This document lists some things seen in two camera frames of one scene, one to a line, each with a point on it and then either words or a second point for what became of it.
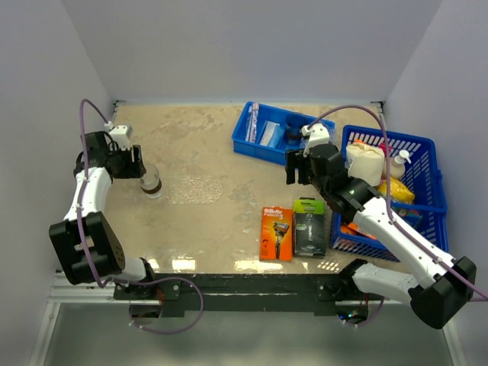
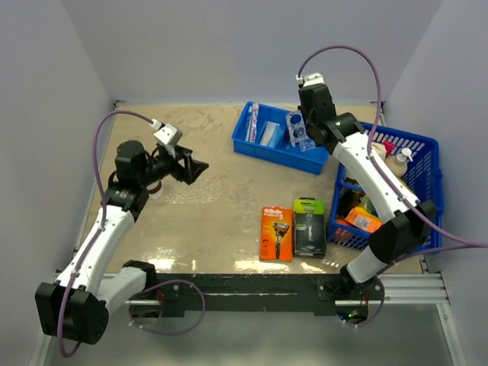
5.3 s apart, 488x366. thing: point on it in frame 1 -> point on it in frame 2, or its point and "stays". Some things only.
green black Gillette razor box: (309, 229) stays
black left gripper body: (126, 168) -> (164, 164)
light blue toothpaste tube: (277, 136) stays
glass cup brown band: (293, 123) stays
